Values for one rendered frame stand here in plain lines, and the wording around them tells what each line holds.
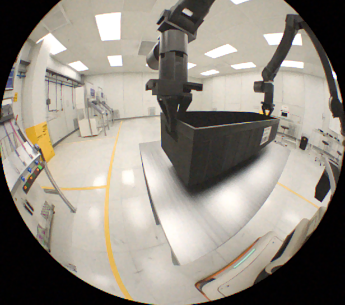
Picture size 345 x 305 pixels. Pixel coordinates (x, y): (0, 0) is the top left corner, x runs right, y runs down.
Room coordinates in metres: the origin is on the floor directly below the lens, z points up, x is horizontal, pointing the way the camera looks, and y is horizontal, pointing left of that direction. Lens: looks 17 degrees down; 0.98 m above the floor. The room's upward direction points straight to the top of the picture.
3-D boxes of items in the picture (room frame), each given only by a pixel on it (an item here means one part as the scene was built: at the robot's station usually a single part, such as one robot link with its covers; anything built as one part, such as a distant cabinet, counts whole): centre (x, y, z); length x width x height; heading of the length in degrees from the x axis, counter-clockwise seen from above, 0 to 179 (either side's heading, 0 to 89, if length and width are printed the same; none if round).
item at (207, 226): (0.34, -0.25, 0.40); 0.70 x 0.45 x 0.80; 112
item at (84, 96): (2.89, 2.98, 0.95); 1.36 x 0.82 x 1.90; 115
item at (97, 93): (4.21, 3.57, 0.95); 1.36 x 0.82 x 1.90; 115
